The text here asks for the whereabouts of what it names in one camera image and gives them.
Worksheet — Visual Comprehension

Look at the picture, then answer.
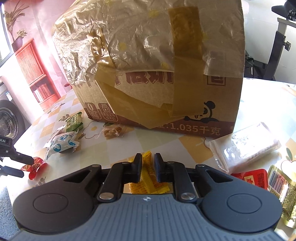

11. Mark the black exercise bike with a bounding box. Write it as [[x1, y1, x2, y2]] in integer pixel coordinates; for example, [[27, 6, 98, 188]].
[[241, 1, 295, 83]]

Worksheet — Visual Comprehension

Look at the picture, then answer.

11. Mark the floral checkered tablecloth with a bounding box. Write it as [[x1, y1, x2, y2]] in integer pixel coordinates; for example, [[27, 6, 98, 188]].
[[6, 77, 296, 241]]

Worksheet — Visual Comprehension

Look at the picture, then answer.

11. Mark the yellow snack packet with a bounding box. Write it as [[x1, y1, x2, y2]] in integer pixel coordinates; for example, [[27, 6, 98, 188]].
[[129, 151, 170, 194]]

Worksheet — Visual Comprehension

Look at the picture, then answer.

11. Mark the washing machine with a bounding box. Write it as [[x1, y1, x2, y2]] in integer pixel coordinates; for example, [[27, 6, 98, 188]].
[[0, 81, 31, 144]]

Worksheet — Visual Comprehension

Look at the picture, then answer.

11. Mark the clear white snack packet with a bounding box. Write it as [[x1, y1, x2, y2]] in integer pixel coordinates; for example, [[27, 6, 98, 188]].
[[203, 122, 281, 174]]

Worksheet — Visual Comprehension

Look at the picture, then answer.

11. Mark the small green snack packet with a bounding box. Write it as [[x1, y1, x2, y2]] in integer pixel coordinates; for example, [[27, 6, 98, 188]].
[[66, 112, 83, 132]]

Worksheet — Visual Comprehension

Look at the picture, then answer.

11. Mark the gold red snack packet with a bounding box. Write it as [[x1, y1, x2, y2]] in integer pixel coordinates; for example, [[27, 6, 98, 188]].
[[267, 165, 296, 229]]

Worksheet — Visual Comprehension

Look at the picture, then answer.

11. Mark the printed room backdrop cloth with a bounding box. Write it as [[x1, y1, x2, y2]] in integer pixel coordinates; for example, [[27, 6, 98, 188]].
[[4, 1, 73, 110]]

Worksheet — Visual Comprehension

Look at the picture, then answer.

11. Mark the blue white unicorn packet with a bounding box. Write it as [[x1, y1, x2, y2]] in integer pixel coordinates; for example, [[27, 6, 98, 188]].
[[45, 131, 80, 161]]

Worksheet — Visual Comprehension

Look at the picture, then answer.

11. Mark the lined cardboard box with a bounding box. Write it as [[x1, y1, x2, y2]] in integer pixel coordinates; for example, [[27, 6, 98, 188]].
[[52, 1, 245, 138]]

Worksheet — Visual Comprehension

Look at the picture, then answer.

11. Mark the small nut snack packet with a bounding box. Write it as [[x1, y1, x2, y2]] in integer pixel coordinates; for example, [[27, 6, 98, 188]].
[[102, 125, 123, 140]]

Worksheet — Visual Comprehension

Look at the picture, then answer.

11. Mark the red candy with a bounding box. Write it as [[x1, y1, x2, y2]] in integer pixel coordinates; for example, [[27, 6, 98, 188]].
[[21, 157, 47, 180]]

